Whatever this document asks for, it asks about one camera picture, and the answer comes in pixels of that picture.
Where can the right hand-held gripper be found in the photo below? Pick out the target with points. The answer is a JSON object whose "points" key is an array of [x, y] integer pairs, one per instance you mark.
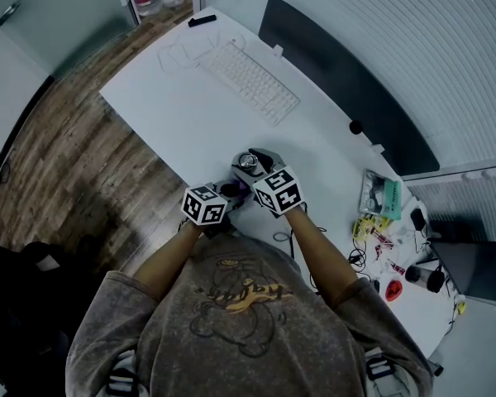
{"points": [[279, 190]]}

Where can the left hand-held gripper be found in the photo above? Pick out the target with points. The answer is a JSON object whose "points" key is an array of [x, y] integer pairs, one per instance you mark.
{"points": [[204, 207]]}

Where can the small metal cup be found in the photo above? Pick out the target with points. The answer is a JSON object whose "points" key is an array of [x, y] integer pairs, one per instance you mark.
{"points": [[246, 160]]}

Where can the person's left forearm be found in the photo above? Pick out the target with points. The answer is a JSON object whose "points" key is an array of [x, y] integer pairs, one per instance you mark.
{"points": [[165, 263]]}

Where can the person's right forearm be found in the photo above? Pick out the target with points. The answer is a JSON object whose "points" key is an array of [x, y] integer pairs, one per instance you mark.
{"points": [[322, 263]]}

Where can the white keyboard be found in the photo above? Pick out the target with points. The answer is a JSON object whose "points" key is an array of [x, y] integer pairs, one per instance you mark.
{"points": [[252, 83]]}

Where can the black round knob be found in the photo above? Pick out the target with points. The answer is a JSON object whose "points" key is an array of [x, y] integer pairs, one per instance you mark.
{"points": [[356, 127]]}

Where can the white divider clip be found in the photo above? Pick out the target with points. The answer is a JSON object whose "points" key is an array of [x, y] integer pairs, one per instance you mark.
{"points": [[278, 50], [378, 148]]}

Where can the dark desk divider panel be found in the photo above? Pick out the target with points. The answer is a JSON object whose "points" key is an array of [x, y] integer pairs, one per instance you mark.
{"points": [[347, 85]]}

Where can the yellow snack packet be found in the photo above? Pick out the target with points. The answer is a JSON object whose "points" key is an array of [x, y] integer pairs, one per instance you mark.
{"points": [[365, 228]]}

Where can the teal package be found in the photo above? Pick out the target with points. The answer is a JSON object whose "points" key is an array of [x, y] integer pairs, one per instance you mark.
{"points": [[392, 200]]}

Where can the red sachet strip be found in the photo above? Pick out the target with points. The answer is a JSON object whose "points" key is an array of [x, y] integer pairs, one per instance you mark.
{"points": [[382, 240]]}

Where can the person's grey printed t-shirt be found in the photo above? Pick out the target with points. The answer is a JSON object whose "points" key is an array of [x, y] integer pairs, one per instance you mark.
{"points": [[244, 341]]}

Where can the black bar device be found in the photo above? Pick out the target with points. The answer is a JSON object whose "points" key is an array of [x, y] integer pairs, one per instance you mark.
{"points": [[201, 20]]}

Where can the grey computer mouse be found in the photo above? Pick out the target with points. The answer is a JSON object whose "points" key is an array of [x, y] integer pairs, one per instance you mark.
{"points": [[375, 286]]}

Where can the black power adapter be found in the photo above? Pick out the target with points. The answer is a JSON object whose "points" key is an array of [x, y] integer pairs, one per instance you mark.
{"points": [[417, 218]]}

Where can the red round object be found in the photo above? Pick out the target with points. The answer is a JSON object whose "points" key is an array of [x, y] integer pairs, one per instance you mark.
{"points": [[394, 290]]}

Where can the black office chair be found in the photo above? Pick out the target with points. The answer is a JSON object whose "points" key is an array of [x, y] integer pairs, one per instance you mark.
{"points": [[62, 271]]}

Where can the black tumbler bottle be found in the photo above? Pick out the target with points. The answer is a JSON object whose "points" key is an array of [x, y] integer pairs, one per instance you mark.
{"points": [[419, 276]]}

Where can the white round peg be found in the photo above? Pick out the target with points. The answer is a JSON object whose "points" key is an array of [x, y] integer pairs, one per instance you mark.
{"points": [[486, 175], [465, 177]]}

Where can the frosted glass door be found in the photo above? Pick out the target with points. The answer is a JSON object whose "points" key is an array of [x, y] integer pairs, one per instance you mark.
{"points": [[66, 19]]}

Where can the small yellow object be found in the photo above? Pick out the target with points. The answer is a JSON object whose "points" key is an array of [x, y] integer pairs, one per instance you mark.
{"points": [[460, 307]]}

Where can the small grey device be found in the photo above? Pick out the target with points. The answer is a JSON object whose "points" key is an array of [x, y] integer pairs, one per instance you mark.
{"points": [[435, 368]]}

